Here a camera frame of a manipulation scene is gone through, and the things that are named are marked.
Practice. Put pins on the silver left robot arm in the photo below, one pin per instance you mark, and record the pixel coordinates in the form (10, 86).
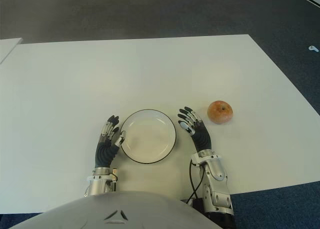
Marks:
(100, 182)

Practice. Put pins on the white plate with black rim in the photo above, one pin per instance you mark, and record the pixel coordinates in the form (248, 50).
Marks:
(150, 136)

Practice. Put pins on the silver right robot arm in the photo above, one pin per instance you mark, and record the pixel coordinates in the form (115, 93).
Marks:
(217, 179)

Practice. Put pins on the red yellow apple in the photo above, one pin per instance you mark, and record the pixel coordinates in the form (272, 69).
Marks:
(220, 112)

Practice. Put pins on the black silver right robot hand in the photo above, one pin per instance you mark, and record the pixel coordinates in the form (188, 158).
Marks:
(201, 137)

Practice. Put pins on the grey robot torso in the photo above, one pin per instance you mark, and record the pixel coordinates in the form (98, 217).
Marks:
(120, 211)

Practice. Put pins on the small white floor object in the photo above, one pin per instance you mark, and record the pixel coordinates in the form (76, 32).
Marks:
(312, 48)

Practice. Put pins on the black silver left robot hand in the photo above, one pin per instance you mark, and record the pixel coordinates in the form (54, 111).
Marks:
(103, 154)

